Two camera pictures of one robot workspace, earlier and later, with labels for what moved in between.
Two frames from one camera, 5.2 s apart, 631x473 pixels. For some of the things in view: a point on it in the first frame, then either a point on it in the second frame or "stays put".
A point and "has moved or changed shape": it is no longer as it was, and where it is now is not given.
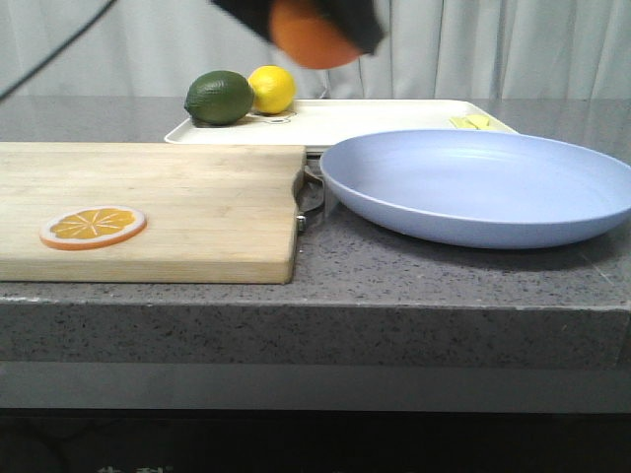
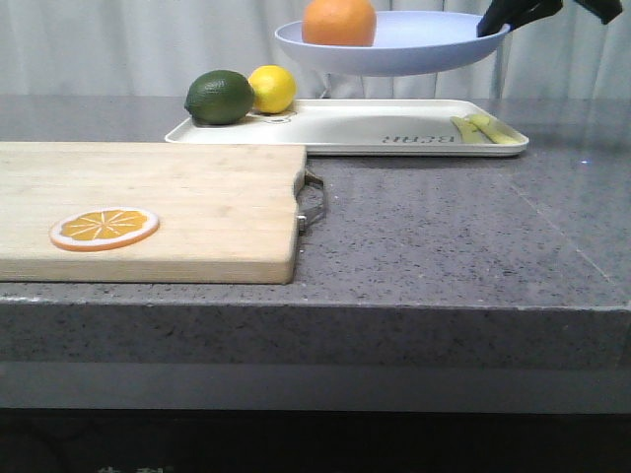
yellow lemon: (274, 89) stays put
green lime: (219, 99) stays put
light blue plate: (477, 188) -> (407, 43)
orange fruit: (304, 33) has moved or changed shape
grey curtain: (430, 49) stays put
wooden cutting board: (216, 213) stays put
